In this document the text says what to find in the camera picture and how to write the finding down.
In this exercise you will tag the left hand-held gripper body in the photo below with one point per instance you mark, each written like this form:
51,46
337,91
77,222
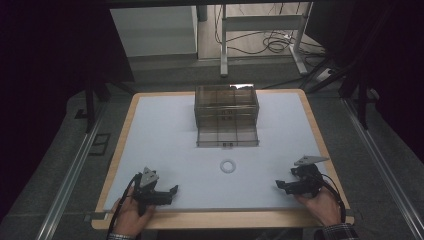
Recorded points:
146,191

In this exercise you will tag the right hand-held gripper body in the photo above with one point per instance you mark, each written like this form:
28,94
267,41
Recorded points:
308,180

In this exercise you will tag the clear drawer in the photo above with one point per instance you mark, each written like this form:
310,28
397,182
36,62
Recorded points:
226,137

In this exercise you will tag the person's left hand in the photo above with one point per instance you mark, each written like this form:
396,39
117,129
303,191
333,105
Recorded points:
130,216

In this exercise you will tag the person's right hand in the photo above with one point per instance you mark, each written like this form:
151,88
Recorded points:
321,208

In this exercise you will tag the white table mat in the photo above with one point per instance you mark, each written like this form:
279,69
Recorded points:
186,156

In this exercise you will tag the clear drawer cabinet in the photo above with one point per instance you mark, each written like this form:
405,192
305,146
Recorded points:
226,103

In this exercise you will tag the black stand legs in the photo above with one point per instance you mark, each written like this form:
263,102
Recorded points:
361,96
90,103

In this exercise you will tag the white power strip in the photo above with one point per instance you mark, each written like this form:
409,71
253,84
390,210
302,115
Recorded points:
325,74

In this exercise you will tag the dark curtain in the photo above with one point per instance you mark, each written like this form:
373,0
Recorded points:
43,66
393,60

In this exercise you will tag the grey cabinet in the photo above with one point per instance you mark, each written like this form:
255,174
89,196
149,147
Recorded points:
153,31

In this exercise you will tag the black floor bracket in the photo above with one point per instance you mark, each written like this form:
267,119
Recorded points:
100,144

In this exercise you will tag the aluminium rail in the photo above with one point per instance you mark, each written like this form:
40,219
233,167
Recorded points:
71,176
383,163

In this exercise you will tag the white metal desk frame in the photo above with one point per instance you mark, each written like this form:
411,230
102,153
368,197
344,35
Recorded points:
260,23

